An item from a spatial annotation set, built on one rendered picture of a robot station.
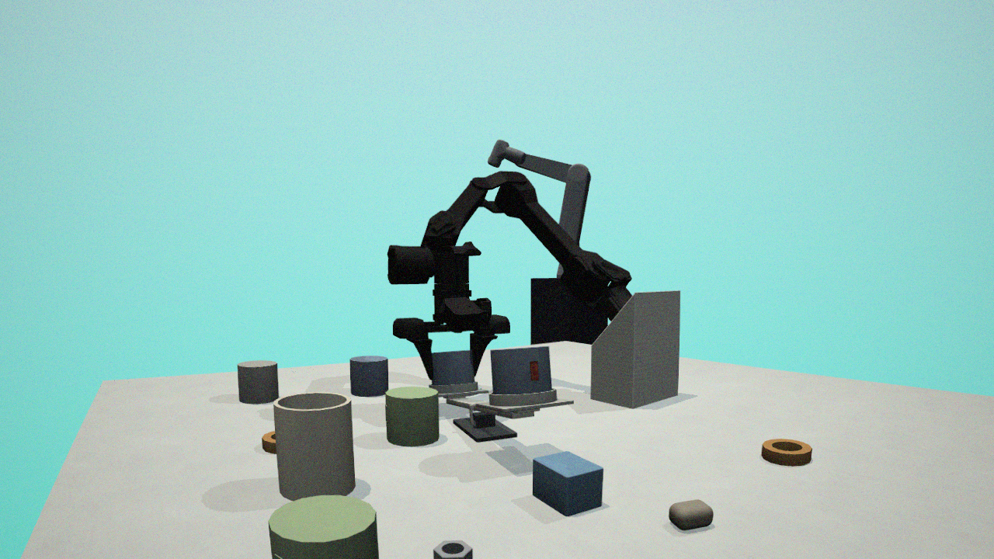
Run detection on brown ring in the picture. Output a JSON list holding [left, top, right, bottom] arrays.
[[262, 431, 276, 454], [762, 439, 812, 467]]

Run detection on blue block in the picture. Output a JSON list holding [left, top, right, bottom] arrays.
[[533, 451, 603, 516]]

